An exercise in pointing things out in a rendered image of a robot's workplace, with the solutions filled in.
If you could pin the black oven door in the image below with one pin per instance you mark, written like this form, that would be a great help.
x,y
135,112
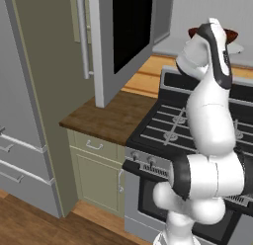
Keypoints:
x,y
146,199

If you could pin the grey fridge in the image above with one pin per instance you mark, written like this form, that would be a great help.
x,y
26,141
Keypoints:
x,y
19,107

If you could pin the olive tall cupboard panel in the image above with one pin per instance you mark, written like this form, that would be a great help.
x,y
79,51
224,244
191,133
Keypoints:
x,y
56,74

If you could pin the grey microwave oven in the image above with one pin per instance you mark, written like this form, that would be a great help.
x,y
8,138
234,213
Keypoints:
x,y
162,15

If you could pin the dark red bowl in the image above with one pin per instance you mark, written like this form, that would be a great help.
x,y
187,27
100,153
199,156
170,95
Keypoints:
x,y
232,34

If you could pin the black and silver stove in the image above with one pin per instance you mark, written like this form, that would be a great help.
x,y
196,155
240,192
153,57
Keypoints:
x,y
158,120

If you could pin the silver stove knob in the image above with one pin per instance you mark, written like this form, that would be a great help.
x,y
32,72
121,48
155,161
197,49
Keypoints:
x,y
134,155
151,159

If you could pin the pale green wall cupboard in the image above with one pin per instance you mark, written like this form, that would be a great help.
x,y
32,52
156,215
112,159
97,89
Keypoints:
x,y
74,18

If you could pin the pale green drawer front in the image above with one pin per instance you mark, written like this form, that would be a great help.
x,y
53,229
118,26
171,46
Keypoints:
x,y
108,146

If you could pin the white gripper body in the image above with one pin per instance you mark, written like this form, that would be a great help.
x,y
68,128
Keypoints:
x,y
236,48

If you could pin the grey microwave door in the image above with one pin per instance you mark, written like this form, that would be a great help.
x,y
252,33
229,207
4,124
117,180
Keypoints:
x,y
104,58

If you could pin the pale green cupboard door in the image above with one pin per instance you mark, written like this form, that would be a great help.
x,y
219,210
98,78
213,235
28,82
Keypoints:
x,y
95,183

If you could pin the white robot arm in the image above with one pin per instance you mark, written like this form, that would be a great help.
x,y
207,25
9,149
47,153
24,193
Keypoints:
x,y
210,123

